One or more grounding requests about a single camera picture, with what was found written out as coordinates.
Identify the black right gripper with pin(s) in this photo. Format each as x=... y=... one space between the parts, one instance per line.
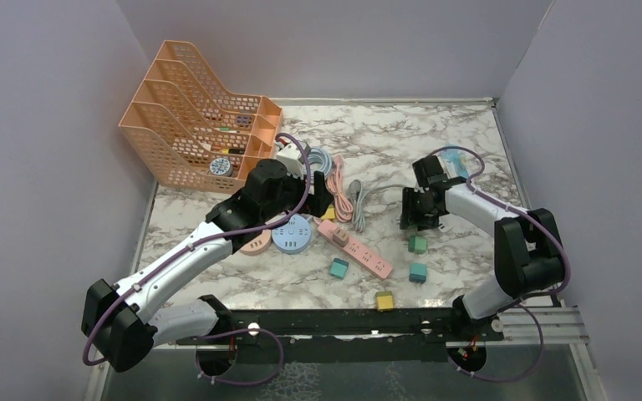
x=410 y=215

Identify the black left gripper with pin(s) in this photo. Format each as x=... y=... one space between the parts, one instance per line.
x=318 y=203

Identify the teal plug adapter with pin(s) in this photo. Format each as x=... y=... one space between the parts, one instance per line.
x=418 y=273
x=338 y=268

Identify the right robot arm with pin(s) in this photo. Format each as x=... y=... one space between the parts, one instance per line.
x=528 y=254

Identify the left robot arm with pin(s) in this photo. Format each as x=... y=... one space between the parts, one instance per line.
x=118 y=319

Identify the yellow plug adapter middle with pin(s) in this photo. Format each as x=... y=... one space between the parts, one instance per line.
x=329 y=214

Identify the yellow plug adapter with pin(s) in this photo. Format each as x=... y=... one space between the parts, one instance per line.
x=384 y=301
x=329 y=214

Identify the green plug adapter lower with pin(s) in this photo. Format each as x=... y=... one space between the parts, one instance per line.
x=417 y=244

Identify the tan plug adapter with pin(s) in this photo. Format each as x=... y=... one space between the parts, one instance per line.
x=340 y=237

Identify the yellow plug adapter front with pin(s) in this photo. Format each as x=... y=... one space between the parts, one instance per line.
x=384 y=301

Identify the blue round power strip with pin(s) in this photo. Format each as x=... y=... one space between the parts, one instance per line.
x=294 y=236

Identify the blue white oval device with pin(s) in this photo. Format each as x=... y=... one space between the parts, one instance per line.
x=455 y=158

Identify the pink long power strip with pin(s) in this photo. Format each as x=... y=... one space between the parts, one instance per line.
x=370 y=260

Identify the pink round power strip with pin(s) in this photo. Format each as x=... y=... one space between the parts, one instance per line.
x=257 y=245

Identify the blue round tin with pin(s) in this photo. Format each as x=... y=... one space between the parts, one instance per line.
x=221 y=167

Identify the orange mesh file organizer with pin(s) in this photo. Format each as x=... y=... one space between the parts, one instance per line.
x=182 y=117

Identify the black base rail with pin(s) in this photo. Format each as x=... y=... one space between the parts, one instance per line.
x=339 y=336

